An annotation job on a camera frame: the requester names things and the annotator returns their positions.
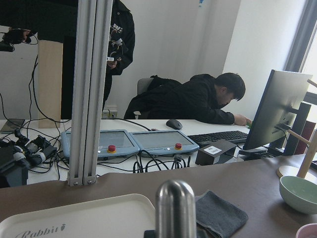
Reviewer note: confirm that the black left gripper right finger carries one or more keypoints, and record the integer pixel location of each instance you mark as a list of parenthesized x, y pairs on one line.
[(201, 234)]

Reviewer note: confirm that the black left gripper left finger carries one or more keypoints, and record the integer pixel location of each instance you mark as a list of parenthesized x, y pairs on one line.
[(149, 234)]

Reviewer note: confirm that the pink bowl of ice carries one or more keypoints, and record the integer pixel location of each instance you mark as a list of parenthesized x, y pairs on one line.
[(307, 231)]

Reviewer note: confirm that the grey folded cloth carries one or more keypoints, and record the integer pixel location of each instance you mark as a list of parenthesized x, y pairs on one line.
[(219, 217)]

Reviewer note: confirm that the cream rabbit tray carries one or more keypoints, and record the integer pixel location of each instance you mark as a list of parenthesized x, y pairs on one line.
[(126, 216)]

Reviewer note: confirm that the small black box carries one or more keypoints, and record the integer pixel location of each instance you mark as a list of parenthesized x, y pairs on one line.
[(211, 153)]

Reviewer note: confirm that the blue teach pendant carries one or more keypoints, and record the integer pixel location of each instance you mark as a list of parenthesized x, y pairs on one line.
[(164, 143), (116, 143)]

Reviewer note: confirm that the black keyboard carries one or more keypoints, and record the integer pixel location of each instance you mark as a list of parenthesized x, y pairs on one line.
[(235, 137)]

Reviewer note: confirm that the mint green bowl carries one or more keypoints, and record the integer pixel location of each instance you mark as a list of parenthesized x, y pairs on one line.
[(299, 193)]

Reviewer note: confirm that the black computer mouse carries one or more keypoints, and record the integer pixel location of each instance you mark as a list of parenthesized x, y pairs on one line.
[(174, 124)]

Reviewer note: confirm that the person in black hoodie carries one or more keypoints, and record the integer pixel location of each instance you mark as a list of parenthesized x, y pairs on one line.
[(202, 98)]

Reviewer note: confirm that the black monitor near corner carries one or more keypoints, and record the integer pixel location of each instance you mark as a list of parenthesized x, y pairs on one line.
[(281, 108)]

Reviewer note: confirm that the wooden board leaning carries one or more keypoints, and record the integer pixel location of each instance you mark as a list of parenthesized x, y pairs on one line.
[(50, 82)]

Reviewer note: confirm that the aluminium frame post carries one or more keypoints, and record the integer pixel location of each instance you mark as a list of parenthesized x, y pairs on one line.
[(93, 22)]

